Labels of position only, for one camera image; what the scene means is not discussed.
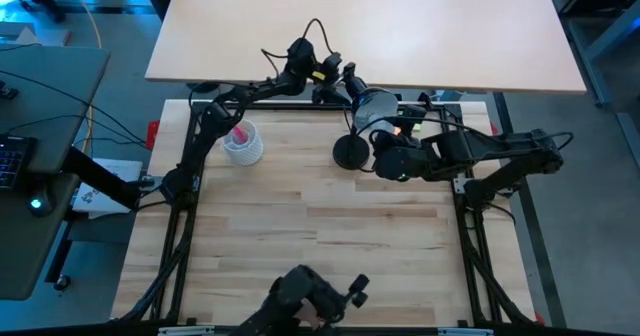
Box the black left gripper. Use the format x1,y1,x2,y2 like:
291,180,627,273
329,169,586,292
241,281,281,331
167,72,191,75
302,61,357,106

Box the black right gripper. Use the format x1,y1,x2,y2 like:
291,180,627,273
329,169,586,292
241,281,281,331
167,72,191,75
369,124,434,153

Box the black gooseneck desk lamp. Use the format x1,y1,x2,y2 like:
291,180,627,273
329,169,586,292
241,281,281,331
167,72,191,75
332,73,400,172

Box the white textured cup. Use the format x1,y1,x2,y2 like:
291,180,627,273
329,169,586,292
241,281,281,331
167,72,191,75
221,119,265,167

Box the light wooden desk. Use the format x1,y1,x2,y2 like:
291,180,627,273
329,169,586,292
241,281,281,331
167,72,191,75
144,0,587,95

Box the black desk foot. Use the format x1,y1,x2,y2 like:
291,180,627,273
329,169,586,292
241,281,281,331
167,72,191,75
185,80,222,95

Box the silver mounting plate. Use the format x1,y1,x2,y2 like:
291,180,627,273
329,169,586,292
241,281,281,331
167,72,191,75
157,325,217,336
436,327,495,336

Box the white printed paper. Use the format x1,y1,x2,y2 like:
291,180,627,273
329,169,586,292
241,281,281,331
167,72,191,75
72,157,144,215

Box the grey metal shelf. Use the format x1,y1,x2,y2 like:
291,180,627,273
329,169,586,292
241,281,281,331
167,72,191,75
547,0,640,108

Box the black computer mouse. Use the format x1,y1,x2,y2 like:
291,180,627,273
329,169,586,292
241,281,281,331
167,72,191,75
27,185,55,219

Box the grey side desk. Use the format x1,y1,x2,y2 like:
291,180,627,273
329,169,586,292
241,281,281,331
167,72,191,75
0,45,112,301

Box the small black device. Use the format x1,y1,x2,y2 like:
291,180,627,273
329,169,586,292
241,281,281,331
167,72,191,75
0,78,21,101

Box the black keyboard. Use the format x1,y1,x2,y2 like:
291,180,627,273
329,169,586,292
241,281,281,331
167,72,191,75
0,134,39,192

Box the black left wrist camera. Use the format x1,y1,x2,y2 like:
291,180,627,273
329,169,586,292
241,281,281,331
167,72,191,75
319,51,344,76

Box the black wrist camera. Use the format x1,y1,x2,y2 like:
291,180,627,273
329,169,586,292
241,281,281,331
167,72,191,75
319,51,344,76
399,104,429,126

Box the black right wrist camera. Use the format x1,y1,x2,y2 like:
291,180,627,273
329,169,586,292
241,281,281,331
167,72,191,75
399,104,429,126

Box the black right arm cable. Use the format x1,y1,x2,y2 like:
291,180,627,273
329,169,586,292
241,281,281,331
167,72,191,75
349,113,575,150

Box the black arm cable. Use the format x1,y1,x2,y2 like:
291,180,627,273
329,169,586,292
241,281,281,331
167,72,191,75
349,113,575,150
259,18,335,75

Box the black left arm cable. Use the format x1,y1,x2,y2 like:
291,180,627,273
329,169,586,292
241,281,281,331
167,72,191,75
259,18,335,75

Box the yellow cable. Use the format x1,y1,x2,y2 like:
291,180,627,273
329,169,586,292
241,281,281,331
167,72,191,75
63,0,104,153

